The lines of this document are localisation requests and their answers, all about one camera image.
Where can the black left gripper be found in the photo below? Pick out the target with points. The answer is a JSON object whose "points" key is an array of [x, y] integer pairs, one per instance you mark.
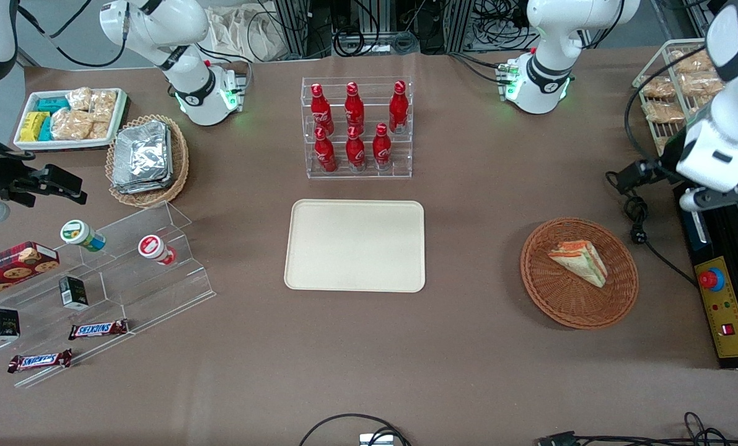
{"points": [[670, 156]]}

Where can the triangle sandwich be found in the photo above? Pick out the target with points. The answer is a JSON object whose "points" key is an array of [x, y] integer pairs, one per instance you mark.
{"points": [[582, 263]]}

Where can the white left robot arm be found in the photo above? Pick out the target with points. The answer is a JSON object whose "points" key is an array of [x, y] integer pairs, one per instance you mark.
{"points": [[725, 105]]}

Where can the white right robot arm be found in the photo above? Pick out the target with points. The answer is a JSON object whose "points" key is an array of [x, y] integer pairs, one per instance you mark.
{"points": [[189, 74]]}

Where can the white rectangular snack tray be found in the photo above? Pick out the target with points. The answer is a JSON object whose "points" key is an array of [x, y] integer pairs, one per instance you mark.
{"points": [[65, 145]]}

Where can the oval wicker basket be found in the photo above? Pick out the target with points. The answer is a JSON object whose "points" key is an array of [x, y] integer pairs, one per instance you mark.
{"points": [[180, 161]]}

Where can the round brown wicker basket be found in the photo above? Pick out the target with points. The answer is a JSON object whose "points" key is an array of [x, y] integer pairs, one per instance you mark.
{"points": [[567, 303]]}

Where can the cream plastic tray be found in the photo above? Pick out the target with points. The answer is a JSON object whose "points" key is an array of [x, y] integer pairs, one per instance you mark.
{"points": [[353, 244]]}

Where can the clear bagged pastry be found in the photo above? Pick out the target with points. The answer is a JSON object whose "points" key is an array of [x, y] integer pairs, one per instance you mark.
{"points": [[700, 83], [661, 144], [658, 88], [663, 111], [694, 62]]}

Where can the green lid cup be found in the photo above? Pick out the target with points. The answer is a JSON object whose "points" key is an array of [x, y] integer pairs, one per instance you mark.
{"points": [[77, 234]]}

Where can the teal snack pack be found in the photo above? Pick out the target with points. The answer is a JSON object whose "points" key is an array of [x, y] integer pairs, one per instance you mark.
{"points": [[52, 104], [46, 129]]}

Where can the clear rice cracker bag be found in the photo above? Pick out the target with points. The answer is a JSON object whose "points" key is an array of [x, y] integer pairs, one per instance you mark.
{"points": [[99, 130], [79, 99], [103, 105], [71, 124]]}

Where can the yellow snack pack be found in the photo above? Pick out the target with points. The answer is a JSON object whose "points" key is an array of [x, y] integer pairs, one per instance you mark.
{"points": [[33, 126]]}

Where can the silver foil pack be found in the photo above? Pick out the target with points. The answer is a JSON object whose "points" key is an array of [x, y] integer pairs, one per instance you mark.
{"points": [[149, 188], [140, 152]]}

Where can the black machine housing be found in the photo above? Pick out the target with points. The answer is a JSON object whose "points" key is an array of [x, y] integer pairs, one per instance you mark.
{"points": [[691, 248]]}

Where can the red cookie box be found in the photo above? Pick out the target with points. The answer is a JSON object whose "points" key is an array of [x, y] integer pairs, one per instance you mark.
{"points": [[12, 266]]}

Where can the red lid cup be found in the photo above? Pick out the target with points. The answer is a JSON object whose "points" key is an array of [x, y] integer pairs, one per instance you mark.
{"points": [[153, 248]]}

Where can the small black box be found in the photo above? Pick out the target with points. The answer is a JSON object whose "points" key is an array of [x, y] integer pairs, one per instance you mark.
{"points": [[3, 324], [73, 292]]}

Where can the clear acrylic step display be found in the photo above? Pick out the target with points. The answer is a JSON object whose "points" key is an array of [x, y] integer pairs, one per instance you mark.
{"points": [[158, 297]]}

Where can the snickers chocolate bar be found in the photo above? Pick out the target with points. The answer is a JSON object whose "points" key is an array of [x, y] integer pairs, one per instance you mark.
{"points": [[98, 329], [39, 360]]}

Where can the yellow control panel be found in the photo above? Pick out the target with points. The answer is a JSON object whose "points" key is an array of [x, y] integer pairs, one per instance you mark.
{"points": [[737, 344]]}

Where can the clear acrylic bottle rack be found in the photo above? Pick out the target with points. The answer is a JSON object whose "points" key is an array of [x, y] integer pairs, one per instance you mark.
{"points": [[406, 158]]}

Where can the white cloth bag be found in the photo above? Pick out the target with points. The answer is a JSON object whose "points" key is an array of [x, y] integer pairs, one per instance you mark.
{"points": [[245, 31]]}

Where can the red cola bottle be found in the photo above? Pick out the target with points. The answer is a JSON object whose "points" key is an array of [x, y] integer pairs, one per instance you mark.
{"points": [[325, 153], [354, 106], [320, 108], [382, 148], [398, 108], [355, 152]]}

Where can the small grey device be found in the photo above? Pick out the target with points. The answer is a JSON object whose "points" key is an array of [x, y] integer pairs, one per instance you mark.
{"points": [[375, 440]]}

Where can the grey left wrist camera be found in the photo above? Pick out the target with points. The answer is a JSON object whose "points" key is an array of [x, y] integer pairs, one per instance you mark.
{"points": [[689, 200]]}

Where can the dark left camera mount bar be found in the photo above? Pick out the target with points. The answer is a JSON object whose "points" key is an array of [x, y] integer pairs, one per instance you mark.
{"points": [[731, 198]]}

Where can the aluminium frame post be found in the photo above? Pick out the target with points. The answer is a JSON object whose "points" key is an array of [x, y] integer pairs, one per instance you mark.
{"points": [[291, 25], [461, 25]]}

